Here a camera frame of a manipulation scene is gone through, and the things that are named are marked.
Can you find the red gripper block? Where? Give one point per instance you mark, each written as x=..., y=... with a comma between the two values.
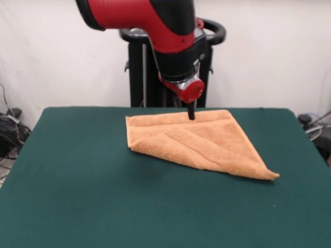
x=192, y=91

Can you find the dark green table cloth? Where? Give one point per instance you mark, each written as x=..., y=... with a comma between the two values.
x=103, y=193

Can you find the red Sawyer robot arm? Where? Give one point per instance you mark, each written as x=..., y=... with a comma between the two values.
x=124, y=15

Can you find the tan terry towel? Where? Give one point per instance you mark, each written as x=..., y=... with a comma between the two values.
x=196, y=144

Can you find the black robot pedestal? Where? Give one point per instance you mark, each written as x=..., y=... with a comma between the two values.
x=137, y=77

